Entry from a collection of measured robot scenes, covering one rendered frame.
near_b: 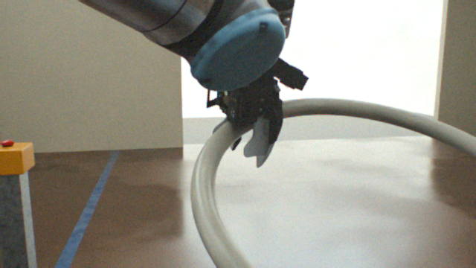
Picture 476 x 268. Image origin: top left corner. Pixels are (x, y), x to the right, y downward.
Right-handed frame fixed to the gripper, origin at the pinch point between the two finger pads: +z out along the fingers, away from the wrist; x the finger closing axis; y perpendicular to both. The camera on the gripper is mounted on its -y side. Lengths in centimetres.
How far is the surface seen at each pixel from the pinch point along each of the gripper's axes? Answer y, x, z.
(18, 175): 16, -78, 47
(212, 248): 23.2, 16.3, -6.9
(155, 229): -94, -163, 208
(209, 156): 14.0, 5.2, -7.7
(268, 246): -137, -82, 188
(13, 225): 21, -75, 63
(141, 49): -275, -459, 190
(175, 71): -309, -421, 218
